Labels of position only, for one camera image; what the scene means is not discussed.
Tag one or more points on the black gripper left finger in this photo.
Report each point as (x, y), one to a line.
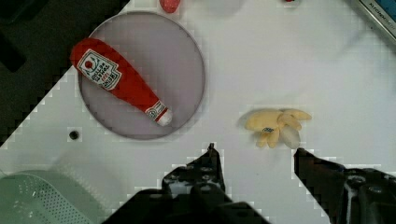
(190, 194)

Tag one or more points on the yellow plush peeled banana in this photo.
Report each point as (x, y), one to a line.
(276, 125)

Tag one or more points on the red plush item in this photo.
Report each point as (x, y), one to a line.
(170, 6)

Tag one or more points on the green perforated colander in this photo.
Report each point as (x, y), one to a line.
(46, 197)

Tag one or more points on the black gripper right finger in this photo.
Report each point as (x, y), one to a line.
(348, 195)

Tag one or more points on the red plush ketchup bottle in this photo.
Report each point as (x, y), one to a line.
(109, 70)

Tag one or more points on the grey device with blue label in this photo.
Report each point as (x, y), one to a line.
(383, 14)

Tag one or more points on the grey round plate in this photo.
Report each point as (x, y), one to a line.
(167, 57)

